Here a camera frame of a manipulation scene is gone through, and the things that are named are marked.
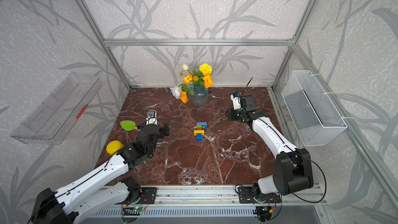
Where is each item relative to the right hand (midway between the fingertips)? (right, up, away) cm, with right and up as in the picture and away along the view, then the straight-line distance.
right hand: (228, 111), depth 87 cm
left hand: (-37, -5, -8) cm, 38 cm away
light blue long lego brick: (-14, -9, +11) cm, 20 cm away
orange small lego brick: (-17, -12, +9) cm, 23 cm away
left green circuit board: (-43, -44, -16) cm, 64 cm away
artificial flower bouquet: (-15, +20, +2) cm, 25 cm away
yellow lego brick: (-17, -13, +7) cm, 22 cm away
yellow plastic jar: (-61, -18, -7) cm, 64 cm away
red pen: (-67, +1, -19) cm, 70 cm away
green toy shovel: (-64, -10, +13) cm, 66 cm away
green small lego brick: (-17, -11, +9) cm, 22 cm away
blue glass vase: (-16, +9, +15) cm, 24 cm away
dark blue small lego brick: (-17, -16, +6) cm, 24 cm away
